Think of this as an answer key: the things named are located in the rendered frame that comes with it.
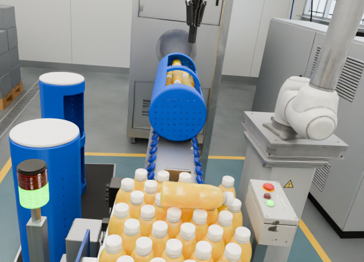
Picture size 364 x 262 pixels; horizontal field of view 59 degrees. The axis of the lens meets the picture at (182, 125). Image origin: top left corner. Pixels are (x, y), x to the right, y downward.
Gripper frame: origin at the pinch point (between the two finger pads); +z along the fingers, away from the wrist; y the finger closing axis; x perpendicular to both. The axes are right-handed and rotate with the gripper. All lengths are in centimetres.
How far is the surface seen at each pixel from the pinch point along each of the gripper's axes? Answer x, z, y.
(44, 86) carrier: -102, 49, 6
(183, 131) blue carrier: -2.4, 48.2, -5.6
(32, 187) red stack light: 18, 26, 85
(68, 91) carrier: -90, 50, -3
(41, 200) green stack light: 18, 31, 83
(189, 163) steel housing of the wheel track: 11, 56, 6
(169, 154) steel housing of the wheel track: -1, 56, 6
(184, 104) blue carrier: -3.3, 33.6, -5.0
